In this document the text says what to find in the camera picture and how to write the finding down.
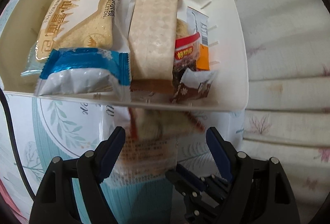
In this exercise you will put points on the patterned tablecloth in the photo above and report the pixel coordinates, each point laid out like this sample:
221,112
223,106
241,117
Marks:
84,48

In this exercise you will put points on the orange white snack bar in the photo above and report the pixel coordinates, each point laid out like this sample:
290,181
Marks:
198,22

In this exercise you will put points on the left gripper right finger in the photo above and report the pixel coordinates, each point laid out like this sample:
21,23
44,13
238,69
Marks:
258,191

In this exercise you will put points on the maroon snowflake packet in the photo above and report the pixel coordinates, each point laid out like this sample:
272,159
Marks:
194,85

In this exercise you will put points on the cream floral curtain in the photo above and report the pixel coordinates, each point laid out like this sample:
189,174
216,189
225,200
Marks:
287,115

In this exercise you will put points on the beige wafer cracker pack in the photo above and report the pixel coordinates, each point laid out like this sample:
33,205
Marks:
152,37

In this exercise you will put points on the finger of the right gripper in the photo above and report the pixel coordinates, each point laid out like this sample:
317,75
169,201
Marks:
189,185

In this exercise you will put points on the large bread packet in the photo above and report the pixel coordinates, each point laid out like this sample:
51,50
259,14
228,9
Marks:
80,23

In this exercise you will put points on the blue white snack packet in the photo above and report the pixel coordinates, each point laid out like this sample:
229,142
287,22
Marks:
85,70

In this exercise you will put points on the walnut date candy packet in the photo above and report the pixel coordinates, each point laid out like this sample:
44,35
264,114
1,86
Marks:
186,54

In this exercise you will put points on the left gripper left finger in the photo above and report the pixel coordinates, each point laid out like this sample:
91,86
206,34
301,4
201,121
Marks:
77,182

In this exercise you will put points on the clear packet red label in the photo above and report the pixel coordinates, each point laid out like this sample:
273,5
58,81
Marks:
150,147

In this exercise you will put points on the small yellow crisp packet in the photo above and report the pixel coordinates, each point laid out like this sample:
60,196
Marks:
182,29

